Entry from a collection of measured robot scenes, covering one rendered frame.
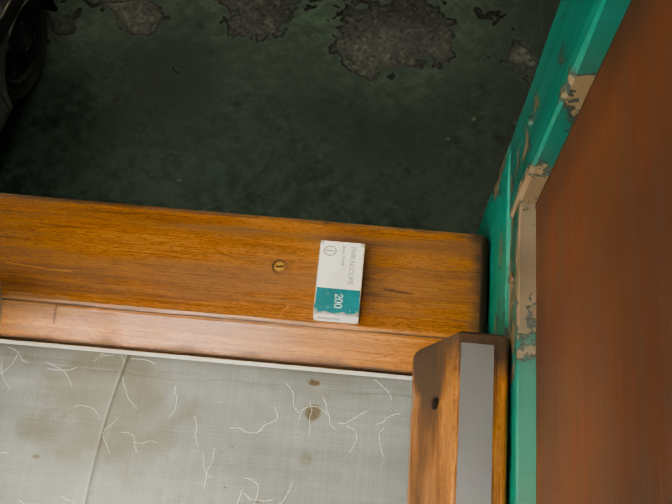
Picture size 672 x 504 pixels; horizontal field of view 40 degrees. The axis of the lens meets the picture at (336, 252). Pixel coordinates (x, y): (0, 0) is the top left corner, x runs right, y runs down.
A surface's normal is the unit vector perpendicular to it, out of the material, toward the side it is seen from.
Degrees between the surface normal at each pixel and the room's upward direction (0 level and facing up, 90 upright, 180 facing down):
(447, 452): 67
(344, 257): 0
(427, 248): 0
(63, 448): 0
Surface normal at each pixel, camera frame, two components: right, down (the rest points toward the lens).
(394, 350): -0.05, 0.36
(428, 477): -0.91, -0.24
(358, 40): 0.01, -0.41
